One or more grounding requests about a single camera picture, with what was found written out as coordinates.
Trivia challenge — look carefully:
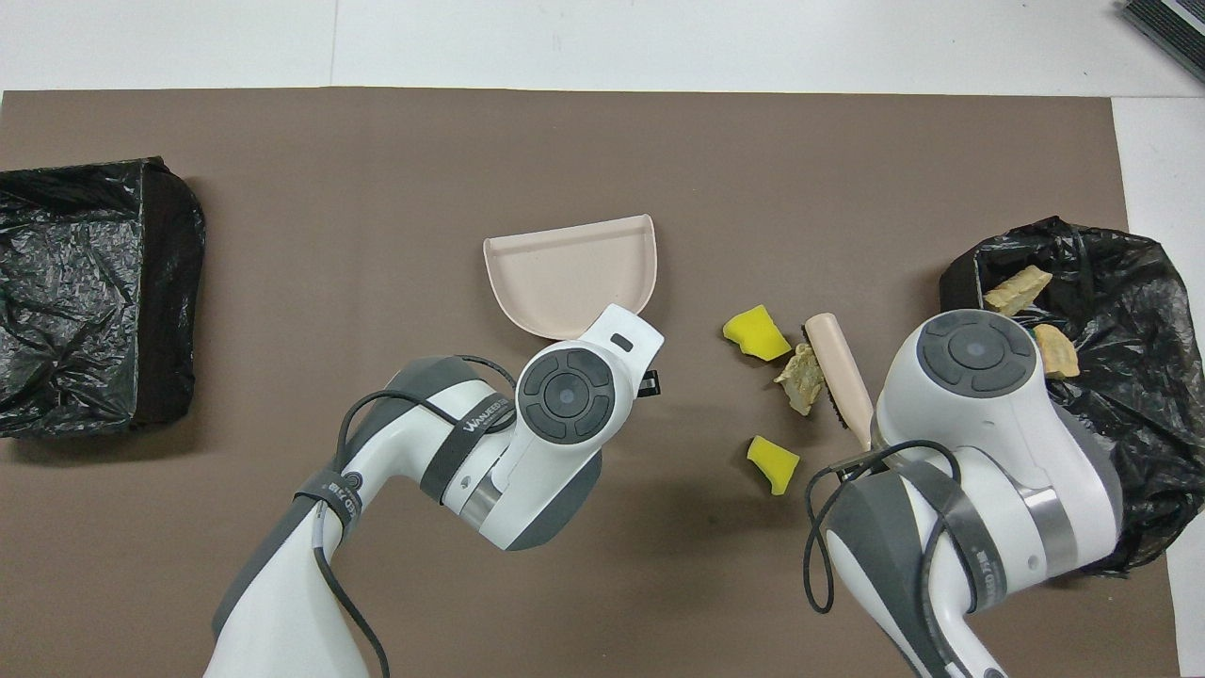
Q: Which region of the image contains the small yellow sponge piece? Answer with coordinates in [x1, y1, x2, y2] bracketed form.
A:
[747, 435, 801, 496]

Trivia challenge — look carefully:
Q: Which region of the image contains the beige hand brush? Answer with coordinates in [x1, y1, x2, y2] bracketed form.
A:
[800, 313, 877, 452]

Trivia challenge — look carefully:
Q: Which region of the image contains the pale foam chunk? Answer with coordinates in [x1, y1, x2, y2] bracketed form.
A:
[774, 343, 827, 416]

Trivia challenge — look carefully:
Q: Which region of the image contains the pale tan stone-like chunk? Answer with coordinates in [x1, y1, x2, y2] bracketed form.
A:
[1034, 323, 1082, 379]

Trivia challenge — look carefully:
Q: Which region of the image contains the black bag lined trash bin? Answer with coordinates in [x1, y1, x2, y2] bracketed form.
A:
[940, 216, 1205, 577]

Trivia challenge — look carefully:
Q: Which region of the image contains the orange striped croissant piece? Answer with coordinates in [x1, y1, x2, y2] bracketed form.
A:
[984, 265, 1054, 317]

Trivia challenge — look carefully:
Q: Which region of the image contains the black bag lined empty bin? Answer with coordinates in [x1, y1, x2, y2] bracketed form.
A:
[0, 156, 206, 440]

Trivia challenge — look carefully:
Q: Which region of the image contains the grey ribbed device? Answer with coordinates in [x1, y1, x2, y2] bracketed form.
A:
[1120, 0, 1205, 84]

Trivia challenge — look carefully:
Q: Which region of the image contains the large brown table mat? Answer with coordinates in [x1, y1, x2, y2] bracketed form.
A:
[0, 88, 1182, 678]

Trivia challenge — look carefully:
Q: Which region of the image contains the beige plastic dustpan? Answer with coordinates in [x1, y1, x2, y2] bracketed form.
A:
[483, 214, 657, 342]

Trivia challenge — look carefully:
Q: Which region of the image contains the large yellow sponge piece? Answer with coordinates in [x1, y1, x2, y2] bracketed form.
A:
[722, 304, 794, 363]

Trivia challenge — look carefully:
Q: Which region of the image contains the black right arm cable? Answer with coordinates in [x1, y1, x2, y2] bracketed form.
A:
[803, 439, 963, 616]

